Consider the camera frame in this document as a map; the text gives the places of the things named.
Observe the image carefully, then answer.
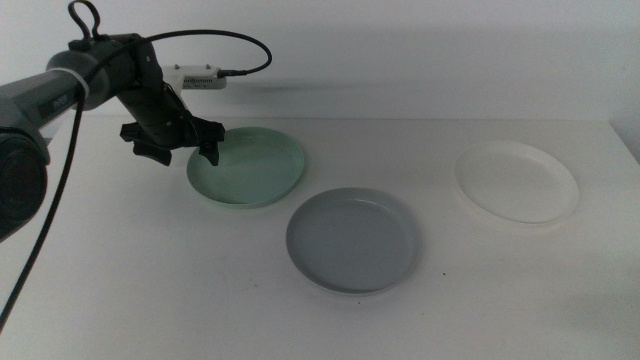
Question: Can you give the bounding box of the grey shallow bowl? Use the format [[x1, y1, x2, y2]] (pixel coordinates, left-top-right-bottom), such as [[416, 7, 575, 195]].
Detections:
[[285, 187, 421, 295]]

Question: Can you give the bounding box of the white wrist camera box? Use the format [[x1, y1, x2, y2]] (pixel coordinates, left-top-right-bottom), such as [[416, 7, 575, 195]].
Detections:
[[162, 64, 228, 92]]

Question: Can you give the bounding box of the white shallow bowl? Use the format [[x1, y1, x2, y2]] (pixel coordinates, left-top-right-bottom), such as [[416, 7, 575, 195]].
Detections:
[[453, 139, 581, 225]]

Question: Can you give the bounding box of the pale green shallow bowl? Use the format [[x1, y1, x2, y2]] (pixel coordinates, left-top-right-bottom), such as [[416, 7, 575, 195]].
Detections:
[[186, 126, 306, 209]]

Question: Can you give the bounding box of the black camera cable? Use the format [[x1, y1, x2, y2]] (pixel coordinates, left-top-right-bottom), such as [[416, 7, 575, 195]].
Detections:
[[0, 0, 274, 334]]

